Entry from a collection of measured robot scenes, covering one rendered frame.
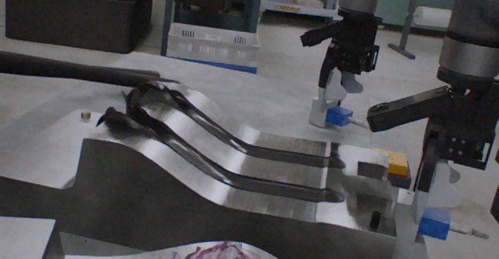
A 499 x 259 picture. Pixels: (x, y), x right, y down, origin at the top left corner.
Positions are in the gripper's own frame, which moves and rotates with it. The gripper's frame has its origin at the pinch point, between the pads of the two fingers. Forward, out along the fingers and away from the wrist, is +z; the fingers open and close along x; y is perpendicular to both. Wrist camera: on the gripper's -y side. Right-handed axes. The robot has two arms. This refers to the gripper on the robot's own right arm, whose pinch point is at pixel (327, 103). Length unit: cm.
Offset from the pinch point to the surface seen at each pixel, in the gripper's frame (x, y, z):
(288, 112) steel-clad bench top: -0.9, -8.4, 4.6
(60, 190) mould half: -67, -2, -1
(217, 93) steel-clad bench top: -4.4, -25.3, 4.5
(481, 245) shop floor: 138, 19, 85
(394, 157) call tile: -14.1, 20.8, 0.9
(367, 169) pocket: -32.9, 23.2, -3.4
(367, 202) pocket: -43, 28, -3
